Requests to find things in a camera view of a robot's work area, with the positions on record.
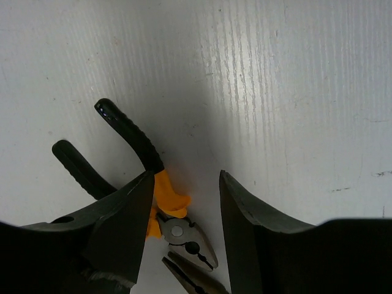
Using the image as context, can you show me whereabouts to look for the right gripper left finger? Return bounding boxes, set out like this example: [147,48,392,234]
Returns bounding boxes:
[1,172,154,293]

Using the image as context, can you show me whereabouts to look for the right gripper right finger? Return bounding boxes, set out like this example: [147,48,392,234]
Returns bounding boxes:
[219,171,391,293]

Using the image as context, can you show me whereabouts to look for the orange handled pliers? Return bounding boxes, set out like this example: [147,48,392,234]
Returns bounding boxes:
[51,98,218,271]

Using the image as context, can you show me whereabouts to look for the yellow handled small pliers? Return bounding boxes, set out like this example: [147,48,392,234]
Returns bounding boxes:
[162,252,229,294]

